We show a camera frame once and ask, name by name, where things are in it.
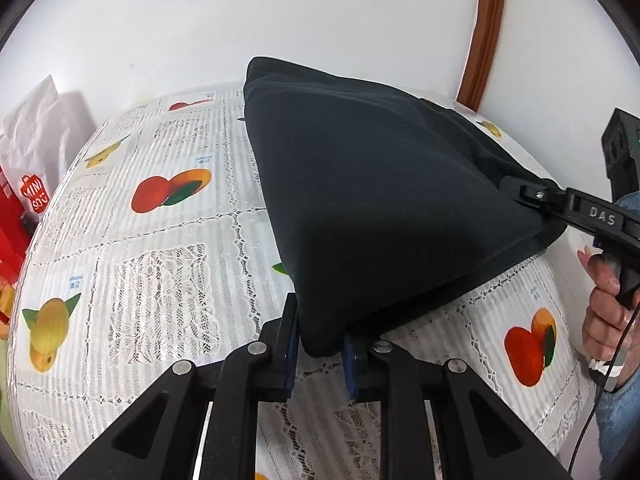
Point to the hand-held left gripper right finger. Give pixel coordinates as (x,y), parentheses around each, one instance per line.
(350,372)

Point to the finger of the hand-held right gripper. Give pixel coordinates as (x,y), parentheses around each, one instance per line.
(532,192)

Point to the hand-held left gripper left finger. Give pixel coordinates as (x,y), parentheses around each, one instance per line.
(289,365)

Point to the black garment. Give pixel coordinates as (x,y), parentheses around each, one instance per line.
(380,200)

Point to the person's right hand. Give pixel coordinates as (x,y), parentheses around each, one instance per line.
(602,320)

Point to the fruit printed lace tablecloth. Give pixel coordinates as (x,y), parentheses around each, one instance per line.
(150,270)

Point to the red box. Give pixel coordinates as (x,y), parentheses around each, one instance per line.
(12,240)

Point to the white paper bag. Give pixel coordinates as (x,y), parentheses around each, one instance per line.
(42,135)

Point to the brown wooden door frame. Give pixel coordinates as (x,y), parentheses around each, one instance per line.
(484,35)

